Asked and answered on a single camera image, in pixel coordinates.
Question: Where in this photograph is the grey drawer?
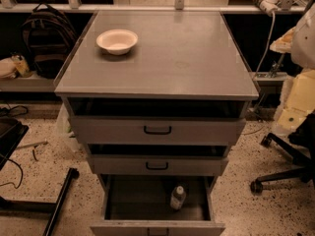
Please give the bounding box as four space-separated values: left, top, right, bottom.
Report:
69 97 245 146
88 145 228 176
91 175 224 236

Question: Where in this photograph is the grey drawer cabinet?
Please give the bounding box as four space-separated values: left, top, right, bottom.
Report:
53 10 260 236

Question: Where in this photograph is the white round object on shelf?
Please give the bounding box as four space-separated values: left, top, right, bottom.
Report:
0 58 17 79

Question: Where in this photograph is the black table leg frame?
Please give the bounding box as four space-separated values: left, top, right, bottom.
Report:
0 168 80 236

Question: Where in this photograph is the grey top drawer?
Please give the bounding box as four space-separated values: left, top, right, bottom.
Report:
69 97 245 146

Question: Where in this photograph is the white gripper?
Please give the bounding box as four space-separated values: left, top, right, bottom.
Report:
270 28 315 136

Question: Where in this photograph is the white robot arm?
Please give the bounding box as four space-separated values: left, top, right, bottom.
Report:
270 4 315 136

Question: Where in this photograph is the grey middle drawer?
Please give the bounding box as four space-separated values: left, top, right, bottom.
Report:
88 145 228 176

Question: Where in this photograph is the dark backpack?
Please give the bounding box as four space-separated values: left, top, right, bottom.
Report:
21 3 78 79

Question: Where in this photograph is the white power strip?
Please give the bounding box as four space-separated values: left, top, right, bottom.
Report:
252 0 281 17

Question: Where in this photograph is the black office chair base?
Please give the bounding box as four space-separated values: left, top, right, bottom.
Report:
250 113 315 195

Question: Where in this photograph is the small yellow bottle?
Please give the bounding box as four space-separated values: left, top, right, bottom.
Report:
12 54 32 78

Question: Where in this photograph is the black cable on floor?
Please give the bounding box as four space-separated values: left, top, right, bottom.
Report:
0 152 25 190

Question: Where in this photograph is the grey bottom drawer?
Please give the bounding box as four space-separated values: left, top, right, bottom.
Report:
91 175 224 236

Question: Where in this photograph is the white paper bowl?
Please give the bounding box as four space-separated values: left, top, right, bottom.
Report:
96 29 138 55

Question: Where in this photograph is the metal clamp rod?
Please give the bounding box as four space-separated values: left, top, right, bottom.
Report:
267 53 285 78

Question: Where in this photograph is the clear plastic bottle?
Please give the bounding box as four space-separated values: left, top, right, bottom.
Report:
170 186 186 210

